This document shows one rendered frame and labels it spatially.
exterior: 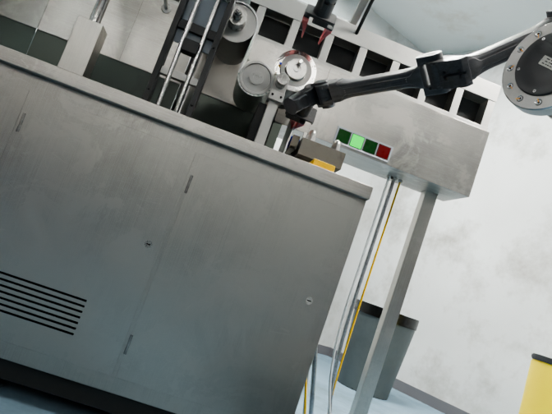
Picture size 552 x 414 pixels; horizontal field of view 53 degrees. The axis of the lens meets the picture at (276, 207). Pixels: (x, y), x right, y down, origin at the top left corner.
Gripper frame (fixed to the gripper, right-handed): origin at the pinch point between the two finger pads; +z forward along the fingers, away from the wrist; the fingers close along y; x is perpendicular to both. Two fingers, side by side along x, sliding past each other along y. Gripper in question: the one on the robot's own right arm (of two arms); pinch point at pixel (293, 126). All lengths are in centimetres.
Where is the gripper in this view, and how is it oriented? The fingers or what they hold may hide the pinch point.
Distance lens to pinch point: 197.9
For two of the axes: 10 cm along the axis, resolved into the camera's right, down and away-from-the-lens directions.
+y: 9.2, 3.6, 1.2
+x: 2.4, -7.9, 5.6
